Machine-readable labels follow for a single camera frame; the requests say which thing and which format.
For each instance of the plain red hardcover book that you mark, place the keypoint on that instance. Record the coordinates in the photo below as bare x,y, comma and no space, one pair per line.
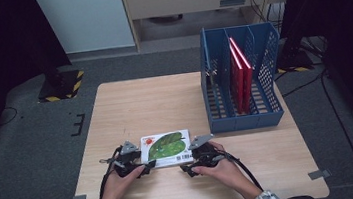
248,84

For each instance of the person's left hand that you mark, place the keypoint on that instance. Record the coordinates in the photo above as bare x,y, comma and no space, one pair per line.
117,188

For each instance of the white board panel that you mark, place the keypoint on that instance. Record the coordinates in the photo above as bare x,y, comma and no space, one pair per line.
85,19

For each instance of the blue plastic file rack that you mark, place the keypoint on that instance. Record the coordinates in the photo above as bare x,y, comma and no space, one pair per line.
244,122

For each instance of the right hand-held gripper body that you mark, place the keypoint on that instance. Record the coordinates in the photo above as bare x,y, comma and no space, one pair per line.
205,153

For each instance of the person's right hand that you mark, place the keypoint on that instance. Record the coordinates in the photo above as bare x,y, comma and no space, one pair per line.
223,171

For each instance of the white picture book with leaf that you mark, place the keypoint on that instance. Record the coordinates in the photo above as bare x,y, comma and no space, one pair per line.
166,146

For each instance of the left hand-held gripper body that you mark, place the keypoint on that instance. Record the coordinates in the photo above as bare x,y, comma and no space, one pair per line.
126,160

